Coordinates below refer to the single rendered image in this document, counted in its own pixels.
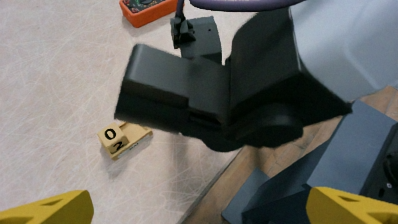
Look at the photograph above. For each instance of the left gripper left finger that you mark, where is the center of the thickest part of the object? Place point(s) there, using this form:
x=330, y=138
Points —
x=73, y=207

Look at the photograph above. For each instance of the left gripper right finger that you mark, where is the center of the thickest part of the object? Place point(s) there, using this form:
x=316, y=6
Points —
x=330, y=206

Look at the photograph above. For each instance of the beige calendar tray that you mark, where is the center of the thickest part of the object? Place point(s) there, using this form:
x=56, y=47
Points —
x=135, y=135

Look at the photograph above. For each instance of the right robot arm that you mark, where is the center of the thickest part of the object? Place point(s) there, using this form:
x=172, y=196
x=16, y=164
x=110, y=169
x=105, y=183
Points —
x=294, y=63

